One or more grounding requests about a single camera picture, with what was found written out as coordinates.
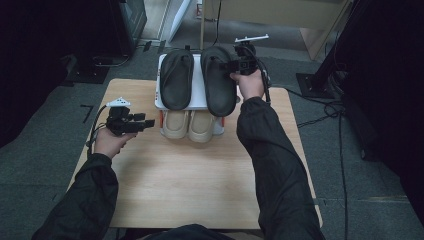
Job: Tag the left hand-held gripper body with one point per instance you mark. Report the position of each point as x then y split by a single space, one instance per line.
120 121

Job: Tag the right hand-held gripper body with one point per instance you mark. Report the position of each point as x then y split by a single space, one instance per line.
248 61

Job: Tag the black slipper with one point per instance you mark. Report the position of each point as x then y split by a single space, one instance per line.
218 90
176 80

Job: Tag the beige clog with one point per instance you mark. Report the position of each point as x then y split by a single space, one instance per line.
175 125
201 126

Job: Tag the white shoe rack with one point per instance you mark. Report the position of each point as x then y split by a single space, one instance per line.
198 88

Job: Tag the person's left hand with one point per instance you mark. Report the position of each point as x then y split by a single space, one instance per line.
108 143

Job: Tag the person's right hand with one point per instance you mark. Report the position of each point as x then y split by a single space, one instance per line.
251 86

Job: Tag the small black plug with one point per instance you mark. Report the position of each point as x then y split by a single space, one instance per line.
187 47

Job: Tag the black stand base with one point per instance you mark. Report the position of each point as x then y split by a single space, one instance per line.
88 71

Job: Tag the white board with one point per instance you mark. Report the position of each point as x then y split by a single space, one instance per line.
179 20

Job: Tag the black metal stand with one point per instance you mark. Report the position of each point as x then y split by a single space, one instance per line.
316 85

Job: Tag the black cabinet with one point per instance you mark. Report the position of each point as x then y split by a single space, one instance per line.
113 26

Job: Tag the person's dark torso clothing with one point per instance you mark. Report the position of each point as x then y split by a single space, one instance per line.
190 234

